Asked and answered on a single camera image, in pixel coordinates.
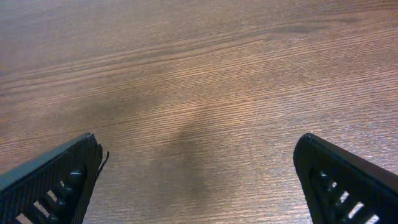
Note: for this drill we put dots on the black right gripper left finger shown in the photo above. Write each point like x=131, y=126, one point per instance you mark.
x=55, y=187

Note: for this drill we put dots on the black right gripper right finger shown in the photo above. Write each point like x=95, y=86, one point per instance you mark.
x=340, y=187

